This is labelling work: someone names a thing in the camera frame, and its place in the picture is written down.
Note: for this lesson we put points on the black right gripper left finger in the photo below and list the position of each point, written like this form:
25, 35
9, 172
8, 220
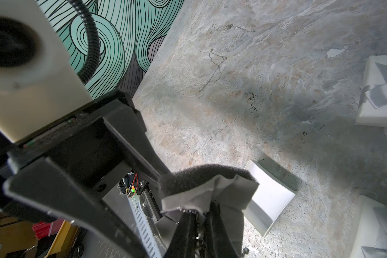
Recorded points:
183, 243

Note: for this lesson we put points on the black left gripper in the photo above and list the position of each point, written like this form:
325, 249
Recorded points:
88, 144

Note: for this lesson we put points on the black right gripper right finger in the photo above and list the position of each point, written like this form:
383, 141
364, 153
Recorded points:
222, 233

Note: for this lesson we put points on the white slotted cable duct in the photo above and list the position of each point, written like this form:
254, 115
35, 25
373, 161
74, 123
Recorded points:
145, 220

